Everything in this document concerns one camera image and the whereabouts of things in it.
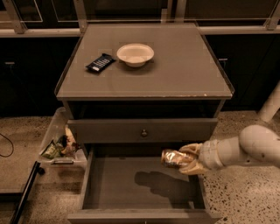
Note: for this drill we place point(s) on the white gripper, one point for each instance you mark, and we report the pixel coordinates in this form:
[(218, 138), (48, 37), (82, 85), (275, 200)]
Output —
[(209, 154)]

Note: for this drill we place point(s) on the orange soda can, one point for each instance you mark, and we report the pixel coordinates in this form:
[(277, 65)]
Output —
[(175, 158)]

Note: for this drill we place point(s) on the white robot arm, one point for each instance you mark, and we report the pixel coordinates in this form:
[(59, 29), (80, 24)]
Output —
[(254, 146)]

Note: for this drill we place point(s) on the grey top drawer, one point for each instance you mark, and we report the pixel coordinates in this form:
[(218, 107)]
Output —
[(113, 131)]

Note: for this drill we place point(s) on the brass drawer knob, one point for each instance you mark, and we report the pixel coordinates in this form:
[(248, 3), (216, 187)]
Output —
[(144, 133)]

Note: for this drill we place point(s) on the open grey middle drawer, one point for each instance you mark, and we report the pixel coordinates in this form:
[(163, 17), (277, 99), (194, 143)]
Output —
[(131, 186)]

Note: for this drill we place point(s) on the grey drawer cabinet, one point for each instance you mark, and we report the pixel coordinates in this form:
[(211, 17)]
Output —
[(182, 80)]

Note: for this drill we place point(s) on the white paper bowl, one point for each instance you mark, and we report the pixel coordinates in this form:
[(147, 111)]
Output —
[(135, 55)]

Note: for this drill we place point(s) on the crumpled brown snack bag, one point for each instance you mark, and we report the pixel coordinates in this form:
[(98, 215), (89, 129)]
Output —
[(69, 145)]

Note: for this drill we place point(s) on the dark blue snack bar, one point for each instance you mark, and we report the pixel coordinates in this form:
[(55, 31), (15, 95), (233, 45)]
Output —
[(99, 64)]

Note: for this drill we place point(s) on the clear plastic storage bin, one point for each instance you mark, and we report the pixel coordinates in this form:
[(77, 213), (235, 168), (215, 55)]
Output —
[(58, 128)]

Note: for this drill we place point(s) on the green snack bag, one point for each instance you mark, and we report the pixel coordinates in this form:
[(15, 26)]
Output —
[(53, 150)]

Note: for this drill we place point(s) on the black metal floor rail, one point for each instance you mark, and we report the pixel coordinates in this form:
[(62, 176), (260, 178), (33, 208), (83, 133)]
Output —
[(27, 188)]

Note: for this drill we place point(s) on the white window frame rail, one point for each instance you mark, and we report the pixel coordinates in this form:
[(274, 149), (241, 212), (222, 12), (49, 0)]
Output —
[(42, 18)]

